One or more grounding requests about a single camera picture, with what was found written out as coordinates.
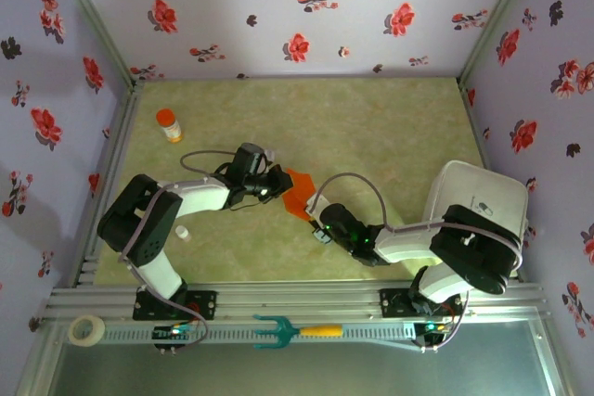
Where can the small white bottle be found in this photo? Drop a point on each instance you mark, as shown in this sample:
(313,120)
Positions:
(183,233)

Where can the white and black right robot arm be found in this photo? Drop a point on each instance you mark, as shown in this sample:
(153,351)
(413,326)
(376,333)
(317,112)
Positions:
(404,243)

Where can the aluminium frame post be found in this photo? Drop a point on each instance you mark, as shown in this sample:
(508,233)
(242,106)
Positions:
(493,20)
(95,20)

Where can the aluminium mounting rail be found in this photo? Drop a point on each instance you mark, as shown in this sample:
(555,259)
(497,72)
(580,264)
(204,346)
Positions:
(301,298)

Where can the white tape roll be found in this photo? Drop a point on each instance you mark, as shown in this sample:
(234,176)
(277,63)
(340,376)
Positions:
(99,335)

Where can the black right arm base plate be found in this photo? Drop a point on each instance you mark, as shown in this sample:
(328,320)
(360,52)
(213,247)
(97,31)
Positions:
(392,303)

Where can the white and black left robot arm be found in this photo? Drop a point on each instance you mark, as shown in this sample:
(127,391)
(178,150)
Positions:
(199,196)

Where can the orange-capped pill bottle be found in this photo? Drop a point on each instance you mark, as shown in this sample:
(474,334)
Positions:
(169,124)

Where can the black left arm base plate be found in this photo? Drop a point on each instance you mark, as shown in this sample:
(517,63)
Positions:
(204,303)

